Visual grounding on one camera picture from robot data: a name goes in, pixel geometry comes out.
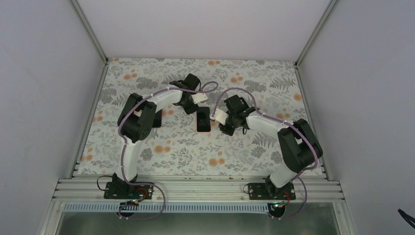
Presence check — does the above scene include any magenta phone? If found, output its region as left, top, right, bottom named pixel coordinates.
left=152, top=110, right=163, bottom=128

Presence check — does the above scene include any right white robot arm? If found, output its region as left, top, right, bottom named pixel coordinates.
left=210, top=95, right=323, bottom=199

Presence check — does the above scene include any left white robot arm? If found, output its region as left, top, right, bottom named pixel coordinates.
left=106, top=73, right=206, bottom=198

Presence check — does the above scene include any floral patterned table mat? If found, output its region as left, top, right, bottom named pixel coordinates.
left=78, top=57, right=306, bottom=176

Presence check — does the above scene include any black object at edge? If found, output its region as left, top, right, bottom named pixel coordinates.
left=397, top=209, right=415, bottom=229

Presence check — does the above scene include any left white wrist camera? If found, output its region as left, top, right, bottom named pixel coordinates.
left=191, top=93, right=208, bottom=104

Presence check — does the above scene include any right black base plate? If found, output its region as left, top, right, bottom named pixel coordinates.
left=247, top=183, right=296, bottom=200

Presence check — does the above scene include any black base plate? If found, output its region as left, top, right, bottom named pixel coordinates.
left=103, top=182, right=154, bottom=200
left=247, top=183, right=296, bottom=200

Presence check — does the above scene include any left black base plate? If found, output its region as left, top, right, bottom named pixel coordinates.
left=103, top=182, right=154, bottom=200

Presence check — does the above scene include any aluminium rail frame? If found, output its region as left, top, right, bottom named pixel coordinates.
left=52, top=171, right=345, bottom=203

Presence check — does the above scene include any grey slotted cable duct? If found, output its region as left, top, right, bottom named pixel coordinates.
left=63, top=202, right=269, bottom=214

